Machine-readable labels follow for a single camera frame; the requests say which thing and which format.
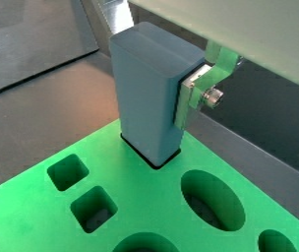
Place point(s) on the green shape sorting board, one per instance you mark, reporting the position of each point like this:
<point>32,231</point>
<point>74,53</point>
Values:
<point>95,199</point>

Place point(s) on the blue rectangular block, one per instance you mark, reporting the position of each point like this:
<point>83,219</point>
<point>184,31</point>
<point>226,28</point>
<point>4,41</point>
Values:
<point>152,60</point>

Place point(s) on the silver green gripper finger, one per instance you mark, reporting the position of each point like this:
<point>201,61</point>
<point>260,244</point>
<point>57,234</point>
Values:
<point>198,90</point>

